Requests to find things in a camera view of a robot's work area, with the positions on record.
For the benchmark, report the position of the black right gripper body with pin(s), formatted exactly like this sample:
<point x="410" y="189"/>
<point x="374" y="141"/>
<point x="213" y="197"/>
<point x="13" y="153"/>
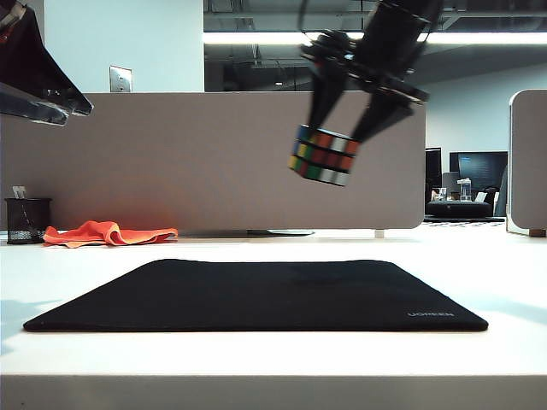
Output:
<point x="363" y="70"/>

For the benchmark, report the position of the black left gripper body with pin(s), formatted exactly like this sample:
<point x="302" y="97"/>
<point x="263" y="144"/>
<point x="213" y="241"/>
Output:
<point x="10" y="19"/>

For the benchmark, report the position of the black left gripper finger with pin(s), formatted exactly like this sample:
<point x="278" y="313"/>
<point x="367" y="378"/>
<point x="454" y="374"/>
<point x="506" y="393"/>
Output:
<point x="30" y="109"/>
<point x="38" y="72"/>

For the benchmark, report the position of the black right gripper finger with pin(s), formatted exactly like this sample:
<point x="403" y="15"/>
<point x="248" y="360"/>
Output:
<point x="382" y="117"/>
<point x="325" y="102"/>

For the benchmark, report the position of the multicoloured puzzle cube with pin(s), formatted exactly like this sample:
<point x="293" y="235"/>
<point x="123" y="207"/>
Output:
<point x="325" y="156"/>

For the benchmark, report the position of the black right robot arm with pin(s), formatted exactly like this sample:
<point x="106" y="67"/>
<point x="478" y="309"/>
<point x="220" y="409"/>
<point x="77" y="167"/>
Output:
<point x="395" y="34"/>

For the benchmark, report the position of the black mouse pad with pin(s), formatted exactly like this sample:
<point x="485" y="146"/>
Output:
<point x="256" y="294"/>

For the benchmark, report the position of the clear plastic pen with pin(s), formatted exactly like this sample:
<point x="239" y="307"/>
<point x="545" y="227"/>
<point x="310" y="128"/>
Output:
<point x="19" y="192"/>

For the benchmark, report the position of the long ceiling light strip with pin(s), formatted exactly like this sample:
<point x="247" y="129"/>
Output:
<point x="265" y="38"/>

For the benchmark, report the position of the clear plastic container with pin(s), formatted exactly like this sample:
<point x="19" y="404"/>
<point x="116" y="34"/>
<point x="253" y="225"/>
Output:
<point x="464" y="190"/>

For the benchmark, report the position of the black mesh pen holder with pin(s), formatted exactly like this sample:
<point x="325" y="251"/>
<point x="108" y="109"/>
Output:
<point x="26" y="220"/>

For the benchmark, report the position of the dark background monitor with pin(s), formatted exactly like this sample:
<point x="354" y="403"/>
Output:
<point x="480" y="171"/>

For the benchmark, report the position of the white divider foot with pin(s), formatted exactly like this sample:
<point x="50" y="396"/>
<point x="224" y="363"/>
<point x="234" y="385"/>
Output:
<point x="379" y="234"/>

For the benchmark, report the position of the black round ottoman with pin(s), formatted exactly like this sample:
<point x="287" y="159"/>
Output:
<point x="459" y="209"/>

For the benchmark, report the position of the beige desk divider panel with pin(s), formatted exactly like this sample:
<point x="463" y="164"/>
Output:
<point x="192" y="162"/>

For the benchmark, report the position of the orange cloth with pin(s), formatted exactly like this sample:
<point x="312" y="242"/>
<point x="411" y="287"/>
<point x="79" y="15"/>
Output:
<point x="107" y="232"/>

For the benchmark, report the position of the dark metal divider base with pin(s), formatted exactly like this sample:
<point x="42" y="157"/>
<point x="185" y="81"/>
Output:
<point x="248" y="233"/>

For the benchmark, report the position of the white-edged rounded divider panel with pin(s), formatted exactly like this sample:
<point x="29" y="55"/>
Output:
<point x="530" y="162"/>

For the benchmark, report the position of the brown wooden divider foot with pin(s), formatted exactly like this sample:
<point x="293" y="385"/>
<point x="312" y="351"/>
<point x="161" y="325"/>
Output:
<point x="537" y="232"/>

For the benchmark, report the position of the metal wall switch plate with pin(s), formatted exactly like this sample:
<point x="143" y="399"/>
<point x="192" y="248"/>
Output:
<point x="120" y="78"/>

